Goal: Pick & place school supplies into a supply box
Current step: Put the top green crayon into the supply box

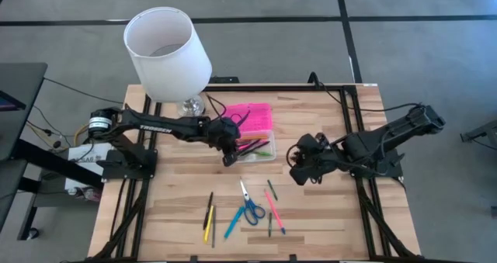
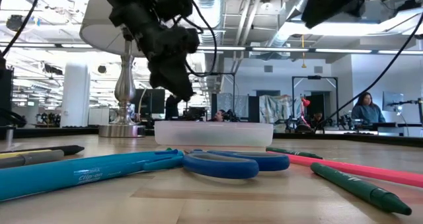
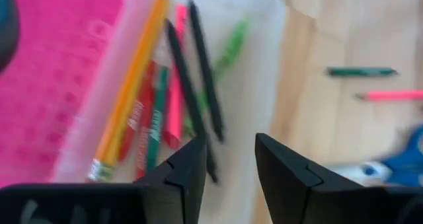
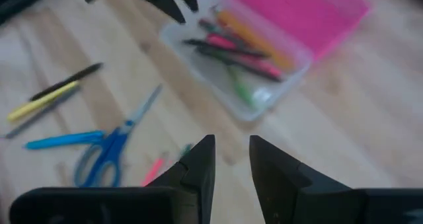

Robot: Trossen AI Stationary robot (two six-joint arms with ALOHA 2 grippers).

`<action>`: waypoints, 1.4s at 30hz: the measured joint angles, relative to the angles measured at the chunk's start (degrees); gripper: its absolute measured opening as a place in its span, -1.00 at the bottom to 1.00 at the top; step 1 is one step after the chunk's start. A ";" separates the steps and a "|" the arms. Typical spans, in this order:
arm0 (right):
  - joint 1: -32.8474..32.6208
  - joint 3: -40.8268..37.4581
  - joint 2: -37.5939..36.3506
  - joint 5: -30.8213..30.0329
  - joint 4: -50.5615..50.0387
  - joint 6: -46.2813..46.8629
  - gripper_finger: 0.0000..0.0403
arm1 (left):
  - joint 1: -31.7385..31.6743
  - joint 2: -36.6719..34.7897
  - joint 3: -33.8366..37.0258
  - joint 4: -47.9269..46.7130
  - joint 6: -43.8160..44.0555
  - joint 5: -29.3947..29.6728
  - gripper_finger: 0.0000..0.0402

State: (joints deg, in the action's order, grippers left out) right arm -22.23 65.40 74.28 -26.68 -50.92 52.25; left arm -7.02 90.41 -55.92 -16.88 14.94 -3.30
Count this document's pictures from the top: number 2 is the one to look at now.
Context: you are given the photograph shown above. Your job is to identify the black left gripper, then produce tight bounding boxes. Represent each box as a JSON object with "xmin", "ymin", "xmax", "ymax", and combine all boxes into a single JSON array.
[{"xmin": 108, "ymin": 0, "xmax": 202, "ymax": 103}]

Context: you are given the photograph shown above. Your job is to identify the clear supply box pink lid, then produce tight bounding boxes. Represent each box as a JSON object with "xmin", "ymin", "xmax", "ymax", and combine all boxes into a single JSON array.
[{"xmin": 154, "ymin": 120, "xmax": 274, "ymax": 148}]

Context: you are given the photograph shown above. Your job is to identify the blue handled scissors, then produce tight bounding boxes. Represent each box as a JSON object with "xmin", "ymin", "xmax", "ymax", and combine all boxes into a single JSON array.
[{"xmin": 181, "ymin": 149, "xmax": 291, "ymax": 180}]

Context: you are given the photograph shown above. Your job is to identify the blue clip-on pen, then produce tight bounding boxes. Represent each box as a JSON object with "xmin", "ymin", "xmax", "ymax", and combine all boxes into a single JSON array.
[{"xmin": 0, "ymin": 148, "xmax": 184, "ymax": 202}]

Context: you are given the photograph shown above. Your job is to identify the grey pen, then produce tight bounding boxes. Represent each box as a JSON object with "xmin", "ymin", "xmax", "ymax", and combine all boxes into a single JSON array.
[{"xmin": 0, "ymin": 149, "xmax": 65, "ymax": 169}]

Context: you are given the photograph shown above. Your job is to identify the yellow highlighter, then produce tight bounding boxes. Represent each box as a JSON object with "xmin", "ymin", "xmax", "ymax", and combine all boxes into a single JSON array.
[{"xmin": 0, "ymin": 149, "xmax": 53, "ymax": 160}]

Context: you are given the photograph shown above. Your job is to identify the pink pencil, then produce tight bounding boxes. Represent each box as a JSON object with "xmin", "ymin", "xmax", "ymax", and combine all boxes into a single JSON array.
[{"xmin": 267, "ymin": 151, "xmax": 423, "ymax": 188}]

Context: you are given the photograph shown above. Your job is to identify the dark green marker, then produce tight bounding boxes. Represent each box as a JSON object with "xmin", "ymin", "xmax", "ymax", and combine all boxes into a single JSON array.
[{"xmin": 309, "ymin": 162, "xmax": 413, "ymax": 216}]

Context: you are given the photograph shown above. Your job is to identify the black monitor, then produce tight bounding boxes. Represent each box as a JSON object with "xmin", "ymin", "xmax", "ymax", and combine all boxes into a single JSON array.
[{"xmin": 132, "ymin": 88, "xmax": 166, "ymax": 120}]

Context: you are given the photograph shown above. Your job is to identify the person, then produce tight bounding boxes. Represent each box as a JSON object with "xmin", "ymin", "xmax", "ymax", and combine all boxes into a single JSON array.
[
  {"xmin": 350, "ymin": 91, "xmax": 387, "ymax": 124},
  {"xmin": 309, "ymin": 111, "xmax": 325, "ymax": 130},
  {"xmin": 165, "ymin": 94, "xmax": 182, "ymax": 121},
  {"xmin": 208, "ymin": 109, "xmax": 226, "ymax": 122}
]

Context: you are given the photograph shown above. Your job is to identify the white shade silver table lamp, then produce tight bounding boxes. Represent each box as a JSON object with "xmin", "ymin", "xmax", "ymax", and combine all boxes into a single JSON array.
[{"xmin": 79, "ymin": 0, "xmax": 148, "ymax": 138}]

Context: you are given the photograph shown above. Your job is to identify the white round column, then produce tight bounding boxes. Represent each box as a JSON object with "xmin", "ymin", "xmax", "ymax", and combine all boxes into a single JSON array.
[{"xmin": 60, "ymin": 62, "xmax": 91, "ymax": 128}]

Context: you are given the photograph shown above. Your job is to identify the patterned grey cloth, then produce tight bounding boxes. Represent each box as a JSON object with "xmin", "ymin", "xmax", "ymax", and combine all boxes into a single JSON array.
[{"xmin": 259, "ymin": 94, "xmax": 300, "ymax": 124}]

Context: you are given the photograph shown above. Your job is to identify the black cabinet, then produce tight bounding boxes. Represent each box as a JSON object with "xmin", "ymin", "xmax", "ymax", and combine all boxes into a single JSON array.
[{"xmin": 0, "ymin": 67, "xmax": 14, "ymax": 128}]

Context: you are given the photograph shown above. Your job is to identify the black cable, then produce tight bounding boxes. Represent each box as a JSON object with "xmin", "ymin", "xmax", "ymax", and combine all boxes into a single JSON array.
[
  {"xmin": 180, "ymin": 0, "xmax": 219, "ymax": 79},
  {"xmin": 312, "ymin": 14, "xmax": 423, "ymax": 134},
  {"xmin": 0, "ymin": 0, "xmax": 46, "ymax": 58}
]

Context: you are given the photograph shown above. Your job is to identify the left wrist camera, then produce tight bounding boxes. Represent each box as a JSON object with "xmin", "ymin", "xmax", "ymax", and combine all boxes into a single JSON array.
[{"xmin": 150, "ymin": 0, "xmax": 194, "ymax": 20}]

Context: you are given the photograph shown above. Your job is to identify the silver ceiling duct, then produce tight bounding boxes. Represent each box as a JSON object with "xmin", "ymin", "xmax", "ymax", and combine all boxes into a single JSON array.
[{"xmin": 194, "ymin": 0, "xmax": 225, "ymax": 75}]

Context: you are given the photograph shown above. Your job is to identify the black ceiling dome camera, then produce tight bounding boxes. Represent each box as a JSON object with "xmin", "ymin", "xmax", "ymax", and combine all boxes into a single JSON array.
[{"xmin": 5, "ymin": 14, "xmax": 26, "ymax": 32}]

